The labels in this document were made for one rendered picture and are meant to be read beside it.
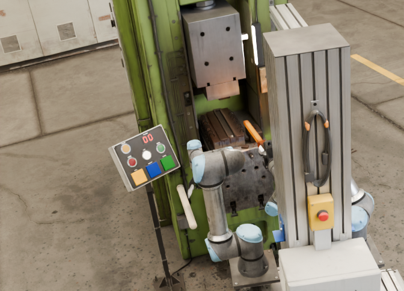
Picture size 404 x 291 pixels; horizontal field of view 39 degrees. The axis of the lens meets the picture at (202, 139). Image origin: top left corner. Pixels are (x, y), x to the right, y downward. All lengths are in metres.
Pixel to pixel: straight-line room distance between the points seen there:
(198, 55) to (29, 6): 5.35
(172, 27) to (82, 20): 5.25
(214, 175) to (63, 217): 2.66
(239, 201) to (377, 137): 2.07
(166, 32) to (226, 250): 1.36
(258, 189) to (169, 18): 1.24
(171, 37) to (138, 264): 1.73
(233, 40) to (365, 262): 1.60
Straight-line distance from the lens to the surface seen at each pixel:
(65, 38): 8.55
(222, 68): 3.34
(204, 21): 3.23
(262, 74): 3.56
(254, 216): 3.84
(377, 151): 5.23
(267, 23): 3.49
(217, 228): 2.59
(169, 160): 3.35
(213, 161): 2.44
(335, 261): 2.22
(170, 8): 3.32
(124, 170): 3.25
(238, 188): 3.67
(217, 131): 3.64
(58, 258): 4.53
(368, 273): 2.18
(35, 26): 8.47
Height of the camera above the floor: 2.71
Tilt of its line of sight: 29 degrees down
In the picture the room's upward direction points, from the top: 9 degrees counter-clockwise
